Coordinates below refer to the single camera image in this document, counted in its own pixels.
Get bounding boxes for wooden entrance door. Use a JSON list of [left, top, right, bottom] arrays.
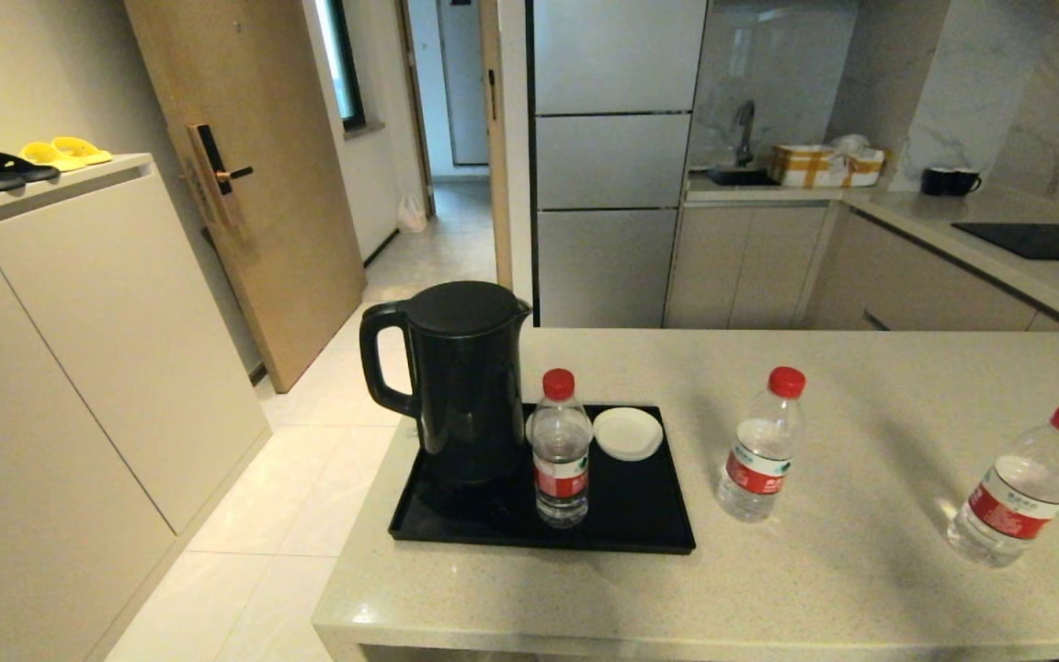
[[123, 0, 367, 394]]

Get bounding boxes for black electric kettle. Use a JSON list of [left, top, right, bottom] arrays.
[[359, 280, 533, 488]]

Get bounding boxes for silver refrigerator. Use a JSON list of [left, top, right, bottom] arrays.
[[529, 0, 708, 329]]

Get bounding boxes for small yellow plaid storage box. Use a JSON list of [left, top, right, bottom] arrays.
[[847, 147, 887, 188]]

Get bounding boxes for dark framed window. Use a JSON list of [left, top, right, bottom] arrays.
[[316, 0, 367, 132]]

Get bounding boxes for chrome kitchen faucet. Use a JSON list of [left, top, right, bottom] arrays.
[[734, 99, 757, 168]]

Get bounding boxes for yellow slipper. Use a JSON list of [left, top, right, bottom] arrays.
[[51, 136, 114, 166], [19, 141, 89, 172]]

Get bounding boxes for black rectangular serving tray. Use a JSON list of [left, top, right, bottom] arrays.
[[388, 403, 698, 555]]

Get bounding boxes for dark kitchen sink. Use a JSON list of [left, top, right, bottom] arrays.
[[707, 165, 780, 187]]

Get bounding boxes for black induction cooktop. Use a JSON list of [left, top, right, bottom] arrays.
[[951, 222, 1059, 262]]

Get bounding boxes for wooden door frame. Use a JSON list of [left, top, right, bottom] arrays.
[[479, 0, 514, 291]]

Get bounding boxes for clear red-capped water bottle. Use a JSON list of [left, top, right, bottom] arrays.
[[946, 402, 1059, 568], [716, 366, 807, 525], [529, 368, 594, 530]]

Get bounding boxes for beige kitchen base cabinet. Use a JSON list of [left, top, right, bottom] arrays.
[[663, 200, 1059, 332]]

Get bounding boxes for beige shoe cabinet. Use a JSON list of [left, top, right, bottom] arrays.
[[0, 153, 273, 662]]

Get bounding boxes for black door lock handle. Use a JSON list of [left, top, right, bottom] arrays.
[[186, 123, 255, 231]]

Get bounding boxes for large yellow plaid storage box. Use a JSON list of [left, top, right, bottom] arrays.
[[769, 143, 852, 188]]

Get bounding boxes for white hallway door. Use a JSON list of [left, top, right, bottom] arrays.
[[438, 0, 492, 166]]

